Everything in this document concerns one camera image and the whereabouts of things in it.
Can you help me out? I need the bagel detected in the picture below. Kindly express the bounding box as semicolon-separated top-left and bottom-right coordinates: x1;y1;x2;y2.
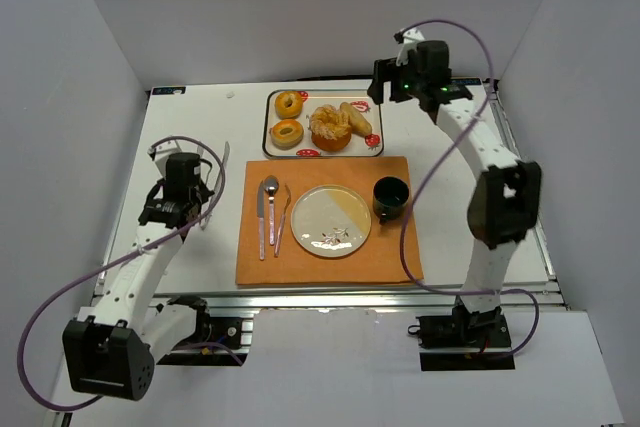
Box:
274;91;304;119
270;119;304;150

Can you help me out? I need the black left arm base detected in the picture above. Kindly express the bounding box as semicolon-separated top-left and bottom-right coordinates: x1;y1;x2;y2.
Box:
156;295;247;367

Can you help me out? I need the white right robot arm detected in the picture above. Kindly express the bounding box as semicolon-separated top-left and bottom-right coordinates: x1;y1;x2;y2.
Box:
367;30;542;322

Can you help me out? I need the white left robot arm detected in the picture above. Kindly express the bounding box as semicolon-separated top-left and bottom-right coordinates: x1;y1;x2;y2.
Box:
62;137;219;401

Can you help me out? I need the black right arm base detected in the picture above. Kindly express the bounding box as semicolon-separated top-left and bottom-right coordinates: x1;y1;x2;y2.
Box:
407;304;515;372

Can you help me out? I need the oblong bread roll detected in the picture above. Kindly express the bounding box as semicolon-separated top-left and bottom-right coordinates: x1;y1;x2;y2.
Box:
340;102;373;137

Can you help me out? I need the right blue table label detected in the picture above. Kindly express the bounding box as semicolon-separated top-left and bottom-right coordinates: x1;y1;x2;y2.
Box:
451;77;483;86

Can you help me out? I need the blue table label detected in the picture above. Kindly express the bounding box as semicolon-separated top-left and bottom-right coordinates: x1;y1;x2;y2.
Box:
451;77;483;86
151;86;186;96

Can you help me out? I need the left blue table label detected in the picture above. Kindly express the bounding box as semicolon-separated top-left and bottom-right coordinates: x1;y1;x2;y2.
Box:
151;86;186;96

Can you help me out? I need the strawberry pattern white tray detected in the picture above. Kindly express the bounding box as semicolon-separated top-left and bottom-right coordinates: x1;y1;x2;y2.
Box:
262;89;384;159

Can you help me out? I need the sugar flaked bundt cake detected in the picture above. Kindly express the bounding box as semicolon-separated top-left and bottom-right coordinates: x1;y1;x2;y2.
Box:
309;104;352;152

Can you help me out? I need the dark green mug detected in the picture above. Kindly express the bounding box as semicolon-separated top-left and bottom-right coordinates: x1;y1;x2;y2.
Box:
372;176;410;225

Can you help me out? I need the white beige ceramic plate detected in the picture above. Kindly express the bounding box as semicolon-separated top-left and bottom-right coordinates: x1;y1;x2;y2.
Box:
290;185;372;259

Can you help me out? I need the orange cloth placemat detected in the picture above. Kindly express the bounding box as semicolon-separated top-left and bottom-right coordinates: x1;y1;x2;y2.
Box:
236;156;423;287

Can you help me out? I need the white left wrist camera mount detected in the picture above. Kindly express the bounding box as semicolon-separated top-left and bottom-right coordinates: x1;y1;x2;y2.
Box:
147;137;200;167

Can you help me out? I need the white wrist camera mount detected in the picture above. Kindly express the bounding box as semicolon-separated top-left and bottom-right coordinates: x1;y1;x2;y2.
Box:
147;137;200;167
394;28;425;66

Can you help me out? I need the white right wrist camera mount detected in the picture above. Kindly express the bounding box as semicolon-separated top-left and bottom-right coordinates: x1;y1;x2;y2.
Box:
394;28;425;66

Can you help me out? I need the pink handled knife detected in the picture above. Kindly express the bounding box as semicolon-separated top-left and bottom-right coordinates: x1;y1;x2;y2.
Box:
256;181;265;261

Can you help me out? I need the pink handled spoon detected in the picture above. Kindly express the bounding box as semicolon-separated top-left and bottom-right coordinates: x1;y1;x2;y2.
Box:
264;175;279;246

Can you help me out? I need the pink handled fork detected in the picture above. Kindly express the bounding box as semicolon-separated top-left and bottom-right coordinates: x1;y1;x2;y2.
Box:
274;183;291;258

